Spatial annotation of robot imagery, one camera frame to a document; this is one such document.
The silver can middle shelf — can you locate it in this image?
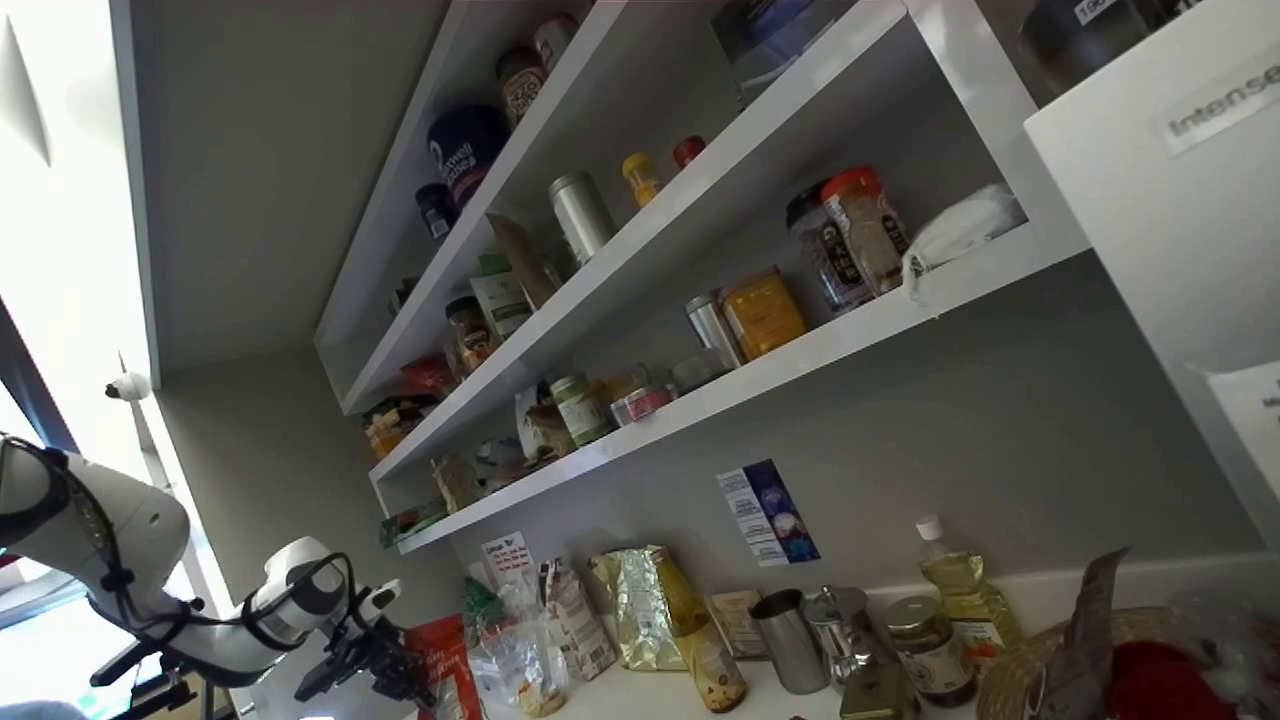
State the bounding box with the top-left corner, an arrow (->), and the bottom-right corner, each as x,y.
549,170 -> 614,262

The red lid spice jar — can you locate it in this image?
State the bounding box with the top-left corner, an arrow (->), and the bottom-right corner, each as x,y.
820,166 -> 909,294

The blue bag top shelf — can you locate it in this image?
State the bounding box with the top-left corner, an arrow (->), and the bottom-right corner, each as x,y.
417,102 -> 508,239

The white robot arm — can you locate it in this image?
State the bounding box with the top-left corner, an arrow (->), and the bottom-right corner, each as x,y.
0,434 -> 433,708

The steel cup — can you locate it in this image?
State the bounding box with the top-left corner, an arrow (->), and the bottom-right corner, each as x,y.
747,587 -> 830,696

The orange coffee packet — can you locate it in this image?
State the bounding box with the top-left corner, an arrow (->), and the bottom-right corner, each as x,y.
407,617 -> 484,720

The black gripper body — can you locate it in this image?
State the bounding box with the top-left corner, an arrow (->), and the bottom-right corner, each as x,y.
295,620 -> 433,703

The blue white wall card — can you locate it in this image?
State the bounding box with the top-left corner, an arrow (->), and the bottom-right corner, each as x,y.
717,459 -> 820,567

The oil bottle yellow liquid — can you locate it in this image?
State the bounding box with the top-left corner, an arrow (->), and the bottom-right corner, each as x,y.
915,514 -> 1025,669

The green lid jar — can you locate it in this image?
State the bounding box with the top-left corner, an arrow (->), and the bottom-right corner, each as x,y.
553,375 -> 614,442

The white cloth on shelf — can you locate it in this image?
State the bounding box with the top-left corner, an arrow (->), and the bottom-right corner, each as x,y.
905,184 -> 1025,280

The white shelf unit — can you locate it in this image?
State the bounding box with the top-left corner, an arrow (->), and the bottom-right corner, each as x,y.
317,0 -> 1090,552

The orange box on shelf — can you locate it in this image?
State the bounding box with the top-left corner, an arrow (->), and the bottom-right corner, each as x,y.
723,270 -> 808,358

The glass jar on counter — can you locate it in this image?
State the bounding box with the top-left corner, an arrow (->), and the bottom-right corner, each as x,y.
885,596 -> 978,708

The gold foil bag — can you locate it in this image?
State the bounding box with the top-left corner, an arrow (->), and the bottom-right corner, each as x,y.
589,544 -> 708,673

